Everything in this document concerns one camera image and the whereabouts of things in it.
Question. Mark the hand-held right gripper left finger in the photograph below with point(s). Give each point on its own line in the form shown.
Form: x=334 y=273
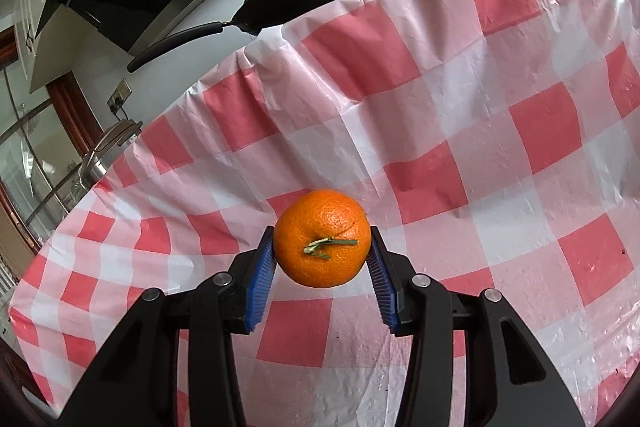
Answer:
x=260 y=282

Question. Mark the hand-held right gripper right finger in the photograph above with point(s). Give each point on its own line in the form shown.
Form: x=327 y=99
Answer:
x=382 y=287

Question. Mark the large orange tangerine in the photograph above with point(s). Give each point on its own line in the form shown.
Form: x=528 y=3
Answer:
x=325 y=217

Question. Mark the red white checkered tablecloth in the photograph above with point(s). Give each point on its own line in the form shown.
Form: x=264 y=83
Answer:
x=450 y=157

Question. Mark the glass sliding door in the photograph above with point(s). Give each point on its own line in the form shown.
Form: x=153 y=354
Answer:
x=30 y=147

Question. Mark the wall power socket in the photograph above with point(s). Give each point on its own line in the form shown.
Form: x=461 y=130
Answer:
x=120 y=96

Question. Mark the brown wooden door frame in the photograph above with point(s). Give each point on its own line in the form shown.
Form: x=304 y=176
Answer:
x=75 y=107

